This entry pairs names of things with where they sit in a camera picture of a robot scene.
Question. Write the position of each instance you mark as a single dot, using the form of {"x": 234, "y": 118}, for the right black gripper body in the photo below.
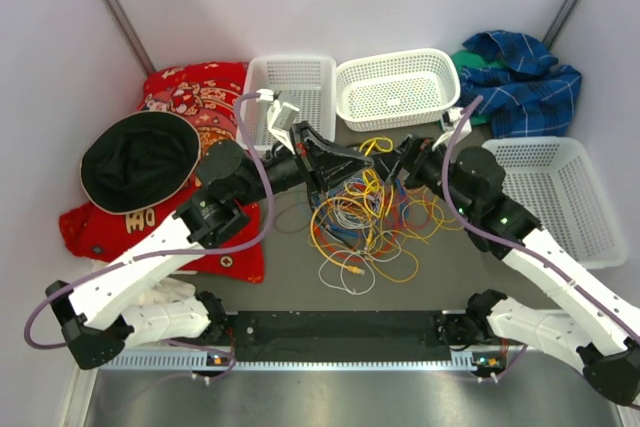
{"x": 428, "y": 168}

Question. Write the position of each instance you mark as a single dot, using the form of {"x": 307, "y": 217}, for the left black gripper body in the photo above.
{"x": 288, "y": 171}

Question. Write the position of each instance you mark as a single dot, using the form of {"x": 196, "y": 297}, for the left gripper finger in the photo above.
{"x": 332, "y": 172}
{"x": 314, "y": 148}

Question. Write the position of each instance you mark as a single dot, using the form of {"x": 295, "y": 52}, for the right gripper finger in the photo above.
{"x": 386, "y": 166}
{"x": 405, "y": 152}

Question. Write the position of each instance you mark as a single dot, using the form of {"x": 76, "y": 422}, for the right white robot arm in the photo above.
{"x": 597, "y": 332}

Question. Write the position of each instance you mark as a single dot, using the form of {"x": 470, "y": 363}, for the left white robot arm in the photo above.
{"x": 100, "y": 318}

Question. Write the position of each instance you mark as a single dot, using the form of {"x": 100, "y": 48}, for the middle white plastic basket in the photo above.
{"x": 394, "y": 90}

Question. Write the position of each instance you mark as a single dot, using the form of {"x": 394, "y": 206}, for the white plastic basket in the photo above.
{"x": 554, "y": 179}
{"x": 310, "y": 80}
{"x": 394, "y": 90}

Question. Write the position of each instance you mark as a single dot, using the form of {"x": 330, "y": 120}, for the left white plastic basket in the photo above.
{"x": 310, "y": 80}

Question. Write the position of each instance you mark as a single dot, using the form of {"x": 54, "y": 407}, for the blue plaid cloth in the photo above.
{"x": 526, "y": 91}

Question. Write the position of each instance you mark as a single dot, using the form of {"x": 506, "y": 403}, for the right white plastic basket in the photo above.
{"x": 554, "y": 179}

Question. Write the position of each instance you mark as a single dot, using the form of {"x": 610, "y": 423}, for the black round hat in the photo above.
{"x": 140, "y": 161}

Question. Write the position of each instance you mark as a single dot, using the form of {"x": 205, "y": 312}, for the white cloth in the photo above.
{"x": 165, "y": 290}

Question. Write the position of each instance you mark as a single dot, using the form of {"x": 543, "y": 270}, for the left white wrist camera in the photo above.
{"x": 282, "y": 111}

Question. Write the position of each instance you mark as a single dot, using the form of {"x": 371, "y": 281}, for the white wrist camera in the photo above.
{"x": 449, "y": 121}
{"x": 282, "y": 111}

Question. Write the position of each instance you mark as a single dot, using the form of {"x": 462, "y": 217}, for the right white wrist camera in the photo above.
{"x": 449, "y": 121}

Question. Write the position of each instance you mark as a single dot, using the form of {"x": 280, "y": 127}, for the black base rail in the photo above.
{"x": 337, "y": 336}

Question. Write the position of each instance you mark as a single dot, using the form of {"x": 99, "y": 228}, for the slotted aluminium cable duct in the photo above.
{"x": 195, "y": 360}

